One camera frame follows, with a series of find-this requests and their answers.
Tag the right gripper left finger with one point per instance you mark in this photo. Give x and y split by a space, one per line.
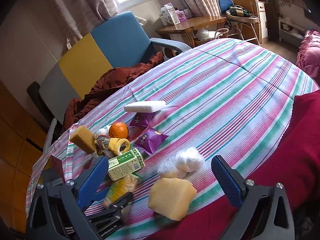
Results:
57 211

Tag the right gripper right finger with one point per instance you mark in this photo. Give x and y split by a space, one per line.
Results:
263 212

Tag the green medicine box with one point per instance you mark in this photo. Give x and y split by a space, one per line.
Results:
125 164

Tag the yellow sponge block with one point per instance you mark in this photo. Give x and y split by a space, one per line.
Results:
171 197
84 139

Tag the yellow patterned sock roll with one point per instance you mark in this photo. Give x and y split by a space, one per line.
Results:
111 147

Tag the purple snack pouch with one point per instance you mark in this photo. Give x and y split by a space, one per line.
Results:
150 140
141 120

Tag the white plastic bag ball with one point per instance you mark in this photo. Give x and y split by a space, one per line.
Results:
181 163

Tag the white foam block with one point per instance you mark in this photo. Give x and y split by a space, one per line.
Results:
145 106

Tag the yellow green snack packet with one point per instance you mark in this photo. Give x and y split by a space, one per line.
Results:
120 187

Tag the orange tangerine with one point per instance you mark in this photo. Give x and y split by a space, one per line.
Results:
118 130

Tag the striped bed sheet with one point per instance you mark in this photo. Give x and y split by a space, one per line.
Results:
226 97

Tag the dark red jacket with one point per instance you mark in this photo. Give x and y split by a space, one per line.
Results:
107 85

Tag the blue yellow grey armchair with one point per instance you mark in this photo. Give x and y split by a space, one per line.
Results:
118 42

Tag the wooden desk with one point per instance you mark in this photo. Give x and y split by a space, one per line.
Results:
187 28

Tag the white product box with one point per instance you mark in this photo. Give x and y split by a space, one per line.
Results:
170 15

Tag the pink small box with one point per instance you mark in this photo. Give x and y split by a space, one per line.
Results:
181 15

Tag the blue round chair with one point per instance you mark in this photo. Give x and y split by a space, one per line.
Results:
224 5

